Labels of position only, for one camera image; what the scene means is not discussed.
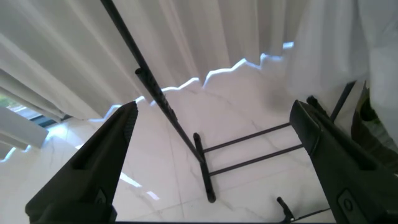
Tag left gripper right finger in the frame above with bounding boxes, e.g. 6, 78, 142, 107
289, 99, 398, 224

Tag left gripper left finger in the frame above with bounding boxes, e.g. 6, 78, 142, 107
25, 101, 139, 223

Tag green garment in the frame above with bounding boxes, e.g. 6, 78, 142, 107
351, 81, 398, 174

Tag pale grey shorts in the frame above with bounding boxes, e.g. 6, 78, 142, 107
284, 0, 398, 144

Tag black clothes rack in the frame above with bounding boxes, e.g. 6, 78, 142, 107
99, 0, 357, 203

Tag white curtain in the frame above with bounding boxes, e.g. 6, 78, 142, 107
0, 0, 307, 121
0, 107, 49, 162

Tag window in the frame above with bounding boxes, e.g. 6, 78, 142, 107
0, 93, 72, 128

